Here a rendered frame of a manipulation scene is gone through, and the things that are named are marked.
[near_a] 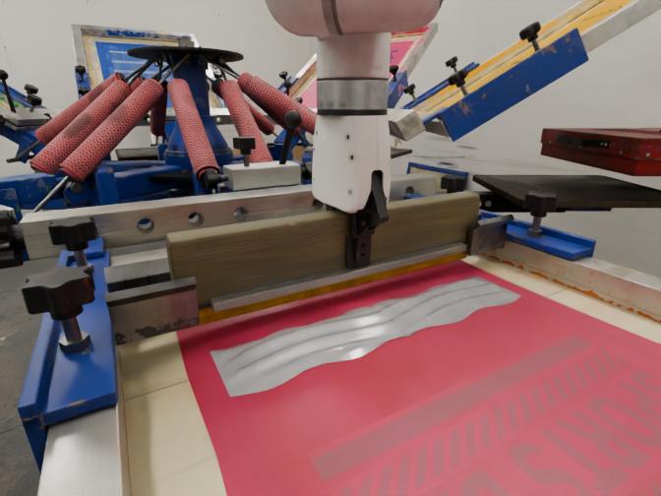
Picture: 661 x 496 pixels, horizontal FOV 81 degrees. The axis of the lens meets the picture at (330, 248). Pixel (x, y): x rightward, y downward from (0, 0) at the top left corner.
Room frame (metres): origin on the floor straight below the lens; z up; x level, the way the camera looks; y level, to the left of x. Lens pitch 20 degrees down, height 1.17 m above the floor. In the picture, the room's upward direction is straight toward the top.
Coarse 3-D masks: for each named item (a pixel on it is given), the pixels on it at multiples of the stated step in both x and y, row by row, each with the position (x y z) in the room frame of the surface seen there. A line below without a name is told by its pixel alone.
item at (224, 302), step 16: (400, 256) 0.45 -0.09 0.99; (416, 256) 0.45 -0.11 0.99; (432, 256) 0.47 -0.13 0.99; (336, 272) 0.40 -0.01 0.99; (352, 272) 0.41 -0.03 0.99; (368, 272) 0.42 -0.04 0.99; (256, 288) 0.36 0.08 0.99; (272, 288) 0.36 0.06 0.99; (288, 288) 0.37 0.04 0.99; (304, 288) 0.38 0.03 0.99; (224, 304) 0.33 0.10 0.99; (240, 304) 0.34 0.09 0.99
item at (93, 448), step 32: (128, 256) 0.47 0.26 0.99; (160, 256) 0.47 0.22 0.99; (512, 256) 0.52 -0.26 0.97; (544, 256) 0.48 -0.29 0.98; (576, 288) 0.44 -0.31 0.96; (608, 288) 0.41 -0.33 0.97; (640, 288) 0.38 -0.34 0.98; (96, 416) 0.19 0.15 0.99; (64, 448) 0.17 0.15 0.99; (96, 448) 0.17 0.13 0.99; (64, 480) 0.15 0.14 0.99; (96, 480) 0.15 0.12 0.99; (128, 480) 0.17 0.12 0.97
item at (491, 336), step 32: (352, 288) 0.44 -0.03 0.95; (384, 288) 0.44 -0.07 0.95; (416, 288) 0.44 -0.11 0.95; (512, 288) 0.44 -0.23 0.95; (480, 320) 0.36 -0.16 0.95; (512, 320) 0.36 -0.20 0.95; (544, 320) 0.36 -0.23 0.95; (576, 320) 0.36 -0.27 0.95; (448, 352) 0.31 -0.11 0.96; (480, 352) 0.31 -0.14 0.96; (512, 352) 0.31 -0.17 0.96; (640, 352) 0.31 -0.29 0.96
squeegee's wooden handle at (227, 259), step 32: (256, 224) 0.37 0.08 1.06; (288, 224) 0.38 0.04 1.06; (320, 224) 0.40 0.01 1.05; (384, 224) 0.44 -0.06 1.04; (416, 224) 0.47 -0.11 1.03; (448, 224) 0.49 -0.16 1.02; (192, 256) 0.33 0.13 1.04; (224, 256) 0.35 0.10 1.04; (256, 256) 0.36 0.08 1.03; (288, 256) 0.38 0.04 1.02; (320, 256) 0.40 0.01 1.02; (384, 256) 0.44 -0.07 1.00; (224, 288) 0.35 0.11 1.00
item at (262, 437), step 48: (192, 336) 0.33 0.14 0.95; (240, 336) 0.33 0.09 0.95; (192, 384) 0.26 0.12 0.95; (288, 384) 0.26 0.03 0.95; (336, 384) 0.26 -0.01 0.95; (384, 384) 0.26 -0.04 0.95; (432, 384) 0.26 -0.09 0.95; (240, 432) 0.21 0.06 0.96; (288, 432) 0.21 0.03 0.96; (336, 432) 0.21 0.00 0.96; (240, 480) 0.17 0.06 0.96; (288, 480) 0.17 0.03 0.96
